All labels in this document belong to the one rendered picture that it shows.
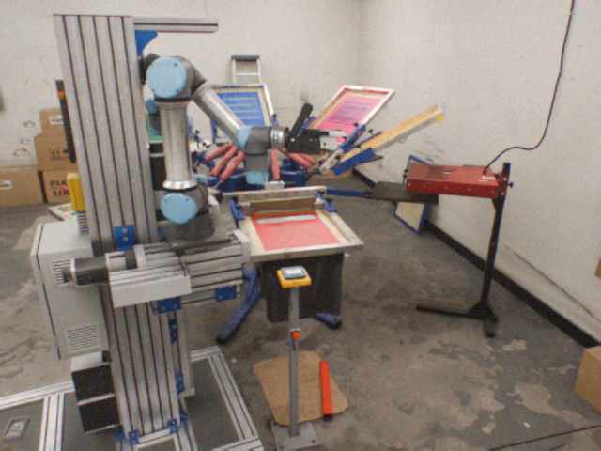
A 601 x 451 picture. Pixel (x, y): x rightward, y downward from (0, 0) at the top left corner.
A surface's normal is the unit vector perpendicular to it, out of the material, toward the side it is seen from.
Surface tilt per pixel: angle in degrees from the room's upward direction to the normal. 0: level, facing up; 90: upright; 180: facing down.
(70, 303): 90
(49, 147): 90
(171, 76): 82
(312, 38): 90
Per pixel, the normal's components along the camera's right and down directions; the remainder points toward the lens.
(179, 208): -0.04, 0.49
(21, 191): 0.30, 0.36
